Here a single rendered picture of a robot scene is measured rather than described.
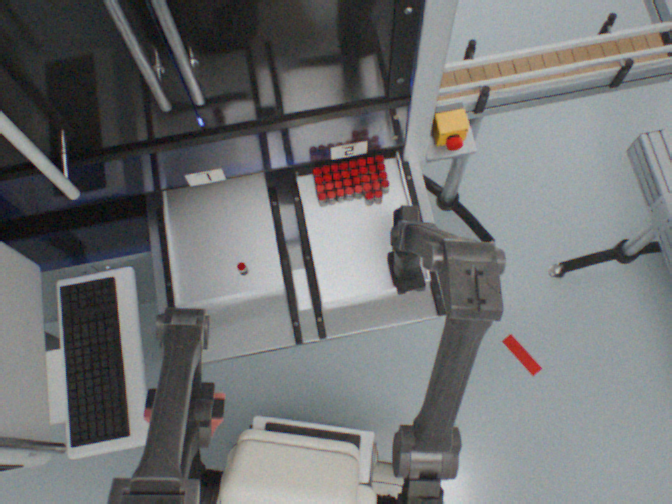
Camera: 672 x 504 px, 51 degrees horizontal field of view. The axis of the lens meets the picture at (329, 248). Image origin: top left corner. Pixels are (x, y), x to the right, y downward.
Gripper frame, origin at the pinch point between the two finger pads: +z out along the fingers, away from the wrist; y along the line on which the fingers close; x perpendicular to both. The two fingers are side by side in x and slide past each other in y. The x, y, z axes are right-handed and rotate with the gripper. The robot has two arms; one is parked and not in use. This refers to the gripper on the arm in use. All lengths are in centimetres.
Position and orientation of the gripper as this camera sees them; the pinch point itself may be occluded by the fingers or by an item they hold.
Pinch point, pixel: (405, 286)
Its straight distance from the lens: 164.2
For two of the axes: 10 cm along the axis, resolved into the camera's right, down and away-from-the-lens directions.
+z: 0.7, 4.7, 8.8
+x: -9.8, 2.0, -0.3
